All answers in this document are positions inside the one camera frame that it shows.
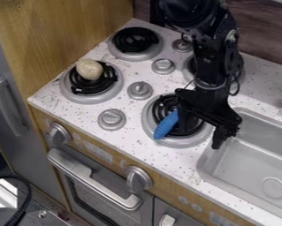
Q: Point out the grey toy fridge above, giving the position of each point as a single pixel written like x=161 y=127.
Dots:
x=13 y=117

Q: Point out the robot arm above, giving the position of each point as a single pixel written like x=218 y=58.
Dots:
x=209 y=35

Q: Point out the toy stove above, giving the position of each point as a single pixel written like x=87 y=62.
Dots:
x=107 y=88

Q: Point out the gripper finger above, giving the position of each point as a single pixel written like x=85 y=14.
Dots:
x=184 y=119
x=221 y=137

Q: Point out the toy sink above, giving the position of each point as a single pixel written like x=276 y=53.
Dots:
x=253 y=164

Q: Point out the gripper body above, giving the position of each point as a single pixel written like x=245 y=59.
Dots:
x=204 y=103

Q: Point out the cream toy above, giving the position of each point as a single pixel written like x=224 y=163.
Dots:
x=90 y=69

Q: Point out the blue toy fork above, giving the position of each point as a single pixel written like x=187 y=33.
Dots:
x=166 y=125

